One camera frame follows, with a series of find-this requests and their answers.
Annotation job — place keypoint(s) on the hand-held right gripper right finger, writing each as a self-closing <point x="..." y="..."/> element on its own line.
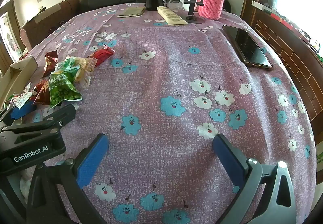
<point x="229" y="161"/>

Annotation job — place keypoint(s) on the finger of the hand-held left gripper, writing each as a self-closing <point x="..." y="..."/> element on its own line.
<point x="22" y="111"/>
<point x="54" y="115"/>

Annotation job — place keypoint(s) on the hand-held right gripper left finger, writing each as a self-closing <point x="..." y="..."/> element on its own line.
<point x="92" y="159"/>

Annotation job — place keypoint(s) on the white red candy wrapper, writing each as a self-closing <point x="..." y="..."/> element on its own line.
<point x="21" y="99"/>

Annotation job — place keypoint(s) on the red orange snack packet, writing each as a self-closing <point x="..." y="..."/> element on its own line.
<point x="43" y="92"/>

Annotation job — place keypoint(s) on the green pea snack packet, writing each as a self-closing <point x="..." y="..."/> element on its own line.
<point x="63" y="86"/>

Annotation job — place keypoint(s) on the cardboard box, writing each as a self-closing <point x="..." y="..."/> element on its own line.
<point x="25" y="65"/>

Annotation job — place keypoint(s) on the green clear snack packet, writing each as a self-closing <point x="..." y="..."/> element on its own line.
<point x="66" y="64"/>

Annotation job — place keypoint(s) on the dark red snack packet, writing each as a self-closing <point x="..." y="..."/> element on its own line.
<point x="50" y="61"/>

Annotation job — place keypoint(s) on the clear yellow biscuit packet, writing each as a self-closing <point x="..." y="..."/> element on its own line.
<point x="83" y="67"/>

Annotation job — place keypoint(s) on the bright red snack packet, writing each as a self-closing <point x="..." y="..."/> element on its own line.
<point x="102" y="55"/>

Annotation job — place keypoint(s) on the glass panel door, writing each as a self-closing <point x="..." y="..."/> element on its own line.
<point x="8" y="32"/>

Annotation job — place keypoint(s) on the brown armchair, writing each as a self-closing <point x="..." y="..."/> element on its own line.
<point x="50" y="19"/>

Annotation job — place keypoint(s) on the purple floral tablecloth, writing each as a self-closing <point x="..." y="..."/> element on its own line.
<point x="164" y="75"/>

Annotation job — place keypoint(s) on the black smartphone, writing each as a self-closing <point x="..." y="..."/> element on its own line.
<point x="247" y="47"/>

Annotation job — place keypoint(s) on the brown wooden cabinet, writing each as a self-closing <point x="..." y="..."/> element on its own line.
<point x="290" y="44"/>

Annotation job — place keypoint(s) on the small black holder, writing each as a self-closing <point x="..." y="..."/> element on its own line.
<point x="152" y="4"/>

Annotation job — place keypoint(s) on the beige tube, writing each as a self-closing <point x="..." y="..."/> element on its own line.
<point x="171" y="15"/>

